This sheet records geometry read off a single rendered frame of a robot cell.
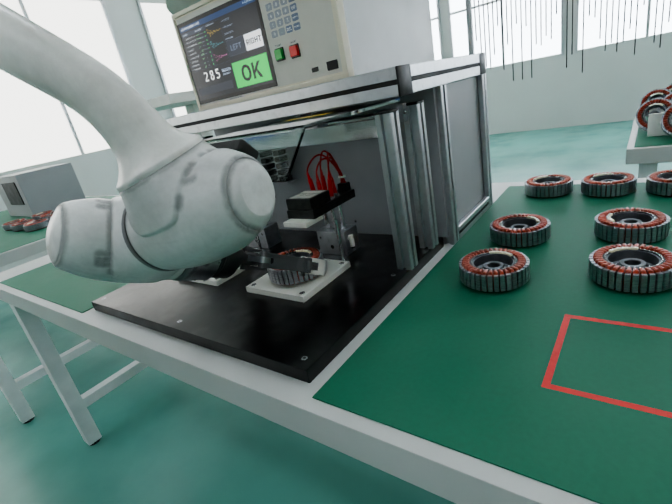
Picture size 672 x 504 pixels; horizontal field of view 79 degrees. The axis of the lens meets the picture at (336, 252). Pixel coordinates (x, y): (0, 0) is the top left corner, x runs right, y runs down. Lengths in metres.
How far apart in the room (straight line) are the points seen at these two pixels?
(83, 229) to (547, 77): 6.79
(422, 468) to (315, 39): 0.68
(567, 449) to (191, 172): 0.44
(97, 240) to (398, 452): 0.40
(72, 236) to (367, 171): 0.61
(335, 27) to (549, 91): 6.35
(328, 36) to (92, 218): 0.49
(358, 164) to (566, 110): 6.21
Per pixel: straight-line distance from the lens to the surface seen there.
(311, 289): 0.73
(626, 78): 6.95
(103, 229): 0.53
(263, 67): 0.90
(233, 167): 0.41
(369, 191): 0.95
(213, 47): 1.00
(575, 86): 7.00
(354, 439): 0.51
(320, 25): 0.81
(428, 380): 0.54
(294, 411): 0.55
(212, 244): 0.42
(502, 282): 0.70
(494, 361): 0.56
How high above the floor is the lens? 1.10
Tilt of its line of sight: 21 degrees down
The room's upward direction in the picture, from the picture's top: 12 degrees counter-clockwise
